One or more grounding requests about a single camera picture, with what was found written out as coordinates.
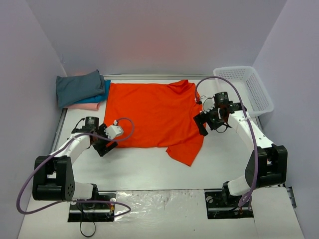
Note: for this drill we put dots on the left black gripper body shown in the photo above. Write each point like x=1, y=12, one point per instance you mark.
x=103, y=148

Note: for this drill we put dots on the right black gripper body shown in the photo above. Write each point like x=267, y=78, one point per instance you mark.
x=202, y=122

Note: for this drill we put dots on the orange t shirt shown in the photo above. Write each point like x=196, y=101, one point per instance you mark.
x=157, y=115

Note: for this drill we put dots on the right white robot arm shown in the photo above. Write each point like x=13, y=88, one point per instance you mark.
x=267, y=165

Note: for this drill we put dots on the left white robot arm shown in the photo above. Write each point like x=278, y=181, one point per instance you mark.
x=54, y=180

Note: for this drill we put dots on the folded pink t shirt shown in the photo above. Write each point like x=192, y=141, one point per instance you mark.
x=84, y=106

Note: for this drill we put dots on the white plastic basket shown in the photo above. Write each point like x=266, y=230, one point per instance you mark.
x=250, y=87

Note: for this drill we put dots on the folded blue t shirt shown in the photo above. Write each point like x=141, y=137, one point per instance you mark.
x=97, y=98

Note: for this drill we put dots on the folded grey t shirt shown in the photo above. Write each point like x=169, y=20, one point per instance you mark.
x=69, y=90

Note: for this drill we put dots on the white foam board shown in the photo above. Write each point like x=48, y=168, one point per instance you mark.
x=176, y=214

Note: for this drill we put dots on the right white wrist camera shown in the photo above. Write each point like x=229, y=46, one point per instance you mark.
x=207, y=103

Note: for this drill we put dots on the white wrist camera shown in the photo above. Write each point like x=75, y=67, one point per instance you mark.
x=113, y=131
x=207, y=103

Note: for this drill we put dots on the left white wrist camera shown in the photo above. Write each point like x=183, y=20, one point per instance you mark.
x=113, y=131

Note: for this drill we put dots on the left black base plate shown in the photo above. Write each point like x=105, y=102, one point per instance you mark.
x=90, y=212

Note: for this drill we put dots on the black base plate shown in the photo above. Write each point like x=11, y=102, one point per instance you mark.
x=90, y=212
x=217, y=208

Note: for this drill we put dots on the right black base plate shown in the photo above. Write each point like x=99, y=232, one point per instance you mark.
x=217, y=208

